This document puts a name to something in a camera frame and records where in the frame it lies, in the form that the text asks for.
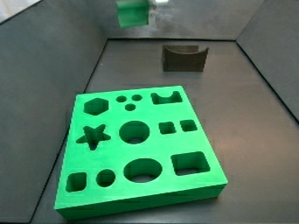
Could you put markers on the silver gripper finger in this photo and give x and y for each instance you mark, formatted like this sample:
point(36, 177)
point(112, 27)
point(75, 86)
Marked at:
point(160, 2)

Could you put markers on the green arch block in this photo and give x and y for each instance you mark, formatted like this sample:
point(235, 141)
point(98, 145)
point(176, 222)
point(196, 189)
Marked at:
point(132, 12)

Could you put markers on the black curved fixture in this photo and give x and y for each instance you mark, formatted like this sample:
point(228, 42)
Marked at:
point(183, 58)

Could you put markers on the green shape sorter board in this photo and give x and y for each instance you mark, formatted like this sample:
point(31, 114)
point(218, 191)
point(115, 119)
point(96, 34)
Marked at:
point(136, 154)

